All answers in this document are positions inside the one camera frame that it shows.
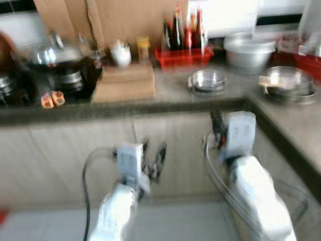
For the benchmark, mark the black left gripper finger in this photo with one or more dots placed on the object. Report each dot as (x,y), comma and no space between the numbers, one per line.
(146,146)
(160,154)

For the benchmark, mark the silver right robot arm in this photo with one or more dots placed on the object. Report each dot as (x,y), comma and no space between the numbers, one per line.
(258,196)

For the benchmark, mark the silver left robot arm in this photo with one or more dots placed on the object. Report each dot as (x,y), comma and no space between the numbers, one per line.
(115,216)

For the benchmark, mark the shallow steel dish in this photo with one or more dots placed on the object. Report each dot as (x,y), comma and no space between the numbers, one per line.
(206,81)

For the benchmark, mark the wooden cutting board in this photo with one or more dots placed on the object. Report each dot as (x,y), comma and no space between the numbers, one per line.
(124,85)

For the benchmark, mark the red plastic basket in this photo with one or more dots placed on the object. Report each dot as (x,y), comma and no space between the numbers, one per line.
(183,57)

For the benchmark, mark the aluminium cooking pot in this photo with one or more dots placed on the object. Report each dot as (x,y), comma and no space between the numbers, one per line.
(249,55)

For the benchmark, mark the stainless steel bowl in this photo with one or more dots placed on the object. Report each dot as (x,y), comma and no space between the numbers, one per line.
(296,78)

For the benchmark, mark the white ceramic jar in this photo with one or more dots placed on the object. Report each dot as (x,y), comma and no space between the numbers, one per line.
(120,54)

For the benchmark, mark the glass jar yellow lid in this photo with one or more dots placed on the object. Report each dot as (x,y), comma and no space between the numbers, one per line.
(144,50)

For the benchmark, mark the dark sauce bottle red cap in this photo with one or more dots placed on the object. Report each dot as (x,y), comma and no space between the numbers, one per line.
(166,36)
(176,32)
(199,32)

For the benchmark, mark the orange stove knob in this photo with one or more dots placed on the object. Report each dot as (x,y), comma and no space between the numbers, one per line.
(58,98)
(47,101)

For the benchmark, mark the red plastic basin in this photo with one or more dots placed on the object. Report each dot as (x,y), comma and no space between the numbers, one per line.
(308,65)

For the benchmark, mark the brown cardboard sheet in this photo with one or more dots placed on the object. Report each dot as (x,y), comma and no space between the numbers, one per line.
(125,20)

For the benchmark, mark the steel wok lid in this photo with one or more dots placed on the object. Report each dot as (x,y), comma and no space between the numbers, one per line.
(55,52)

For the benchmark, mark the black gas stove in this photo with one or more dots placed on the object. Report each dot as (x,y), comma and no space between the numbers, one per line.
(20,95)

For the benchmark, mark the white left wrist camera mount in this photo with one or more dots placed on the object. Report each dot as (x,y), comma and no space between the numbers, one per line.
(129,160)

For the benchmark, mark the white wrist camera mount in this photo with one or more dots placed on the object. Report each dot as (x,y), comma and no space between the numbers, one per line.
(239,130)
(129,160)

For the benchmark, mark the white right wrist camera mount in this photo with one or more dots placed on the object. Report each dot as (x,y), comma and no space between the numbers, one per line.
(239,130)

